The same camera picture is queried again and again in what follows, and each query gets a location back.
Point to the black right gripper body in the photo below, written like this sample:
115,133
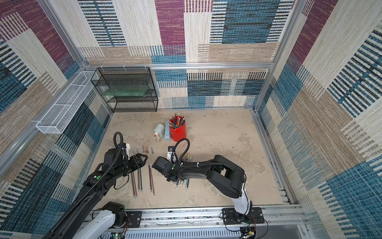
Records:
166,167

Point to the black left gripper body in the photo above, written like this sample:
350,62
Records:
132,165

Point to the black striped pencil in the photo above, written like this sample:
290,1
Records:
133,184
138,181

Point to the red striped pencil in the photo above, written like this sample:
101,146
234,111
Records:
135,187

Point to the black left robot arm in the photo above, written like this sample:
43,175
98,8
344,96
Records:
116,164

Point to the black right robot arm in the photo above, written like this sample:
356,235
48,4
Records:
226,176

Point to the light blue eraser box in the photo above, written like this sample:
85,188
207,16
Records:
167,131

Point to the red pencil holder cup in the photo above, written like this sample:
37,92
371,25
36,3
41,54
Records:
177,126

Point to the green board on shelf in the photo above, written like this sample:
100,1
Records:
125,91

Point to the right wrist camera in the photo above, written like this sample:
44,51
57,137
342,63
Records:
170,154

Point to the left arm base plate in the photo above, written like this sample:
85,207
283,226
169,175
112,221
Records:
132,219

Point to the black wire mesh shelf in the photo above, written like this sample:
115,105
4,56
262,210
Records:
106,77

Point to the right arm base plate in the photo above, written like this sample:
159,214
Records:
231,217

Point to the white wire mesh basket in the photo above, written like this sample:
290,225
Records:
58,117

